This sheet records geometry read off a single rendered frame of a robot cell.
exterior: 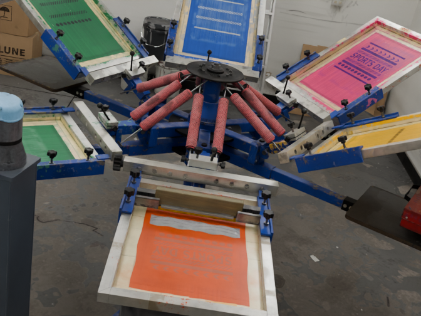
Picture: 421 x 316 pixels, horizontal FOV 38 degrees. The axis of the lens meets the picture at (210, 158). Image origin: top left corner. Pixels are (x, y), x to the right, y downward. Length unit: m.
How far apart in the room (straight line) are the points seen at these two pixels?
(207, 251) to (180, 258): 0.12
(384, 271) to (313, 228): 0.59
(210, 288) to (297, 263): 2.03
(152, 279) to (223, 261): 0.30
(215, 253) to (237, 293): 0.23
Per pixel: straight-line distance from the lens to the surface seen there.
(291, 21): 6.47
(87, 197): 4.40
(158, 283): 2.12
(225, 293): 2.14
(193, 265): 2.23
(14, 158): 2.19
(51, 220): 4.13
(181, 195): 2.45
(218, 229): 2.44
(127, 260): 2.20
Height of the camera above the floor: 2.26
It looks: 26 degrees down
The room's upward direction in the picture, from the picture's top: 11 degrees clockwise
